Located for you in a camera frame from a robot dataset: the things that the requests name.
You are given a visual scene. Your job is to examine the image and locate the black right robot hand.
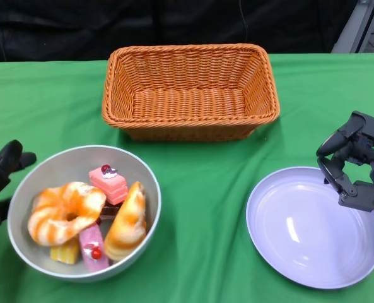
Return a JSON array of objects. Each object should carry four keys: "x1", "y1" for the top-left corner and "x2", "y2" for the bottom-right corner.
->
[{"x1": 315, "y1": 110, "x2": 374, "y2": 213}]

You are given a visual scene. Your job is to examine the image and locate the pale green bowl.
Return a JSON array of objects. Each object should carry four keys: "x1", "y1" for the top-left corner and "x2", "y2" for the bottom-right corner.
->
[{"x1": 6, "y1": 145, "x2": 161, "y2": 283}]

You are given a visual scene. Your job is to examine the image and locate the striped ring bread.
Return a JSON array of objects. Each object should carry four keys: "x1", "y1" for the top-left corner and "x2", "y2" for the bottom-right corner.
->
[{"x1": 27, "y1": 181, "x2": 107, "y2": 247}]

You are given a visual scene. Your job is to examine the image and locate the orange wedge bread with hole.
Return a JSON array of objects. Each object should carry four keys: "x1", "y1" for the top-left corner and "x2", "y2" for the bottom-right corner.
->
[{"x1": 103, "y1": 181, "x2": 148, "y2": 261}]

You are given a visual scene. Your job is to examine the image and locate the lavender round plate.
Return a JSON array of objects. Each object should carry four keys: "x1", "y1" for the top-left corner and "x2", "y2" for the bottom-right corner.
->
[{"x1": 245, "y1": 167, "x2": 374, "y2": 290}]

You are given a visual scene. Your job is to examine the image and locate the yellow cake slice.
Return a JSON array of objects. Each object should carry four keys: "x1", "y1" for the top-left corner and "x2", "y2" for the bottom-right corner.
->
[{"x1": 50, "y1": 241, "x2": 80, "y2": 264}]

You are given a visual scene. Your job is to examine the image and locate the salmon pink cake slice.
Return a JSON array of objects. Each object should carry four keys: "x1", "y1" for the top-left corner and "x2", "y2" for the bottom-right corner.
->
[{"x1": 88, "y1": 164, "x2": 129, "y2": 205}]

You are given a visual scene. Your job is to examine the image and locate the magenta cake slice with cherry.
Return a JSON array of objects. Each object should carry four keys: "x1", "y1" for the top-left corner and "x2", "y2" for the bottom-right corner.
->
[{"x1": 78, "y1": 224, "x2": 114, "y2": 273}]

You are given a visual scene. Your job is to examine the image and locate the chocolate brown cake slice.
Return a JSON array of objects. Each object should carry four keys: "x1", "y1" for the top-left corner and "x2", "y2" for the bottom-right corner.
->
[{"x1": 100, "y1": 203, "x2": 123, "y2": 218}]

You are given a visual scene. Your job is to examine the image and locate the orange wicker basket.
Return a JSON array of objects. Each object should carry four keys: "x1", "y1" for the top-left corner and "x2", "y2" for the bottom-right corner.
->
[{"x1": 101, "y1": 43, "x2": 281, "y2": 142}]

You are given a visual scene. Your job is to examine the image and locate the black backdrop curtain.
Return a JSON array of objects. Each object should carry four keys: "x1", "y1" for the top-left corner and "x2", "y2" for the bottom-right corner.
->
[{"x1": 0, "y1": 0, "x2": 358, "y2": 62}]

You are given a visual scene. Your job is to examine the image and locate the grey aluminium frame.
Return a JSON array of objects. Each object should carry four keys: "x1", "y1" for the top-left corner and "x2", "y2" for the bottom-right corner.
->
[{"x1": 330, "y1": 0, "x2": 374, "y2": 54}]

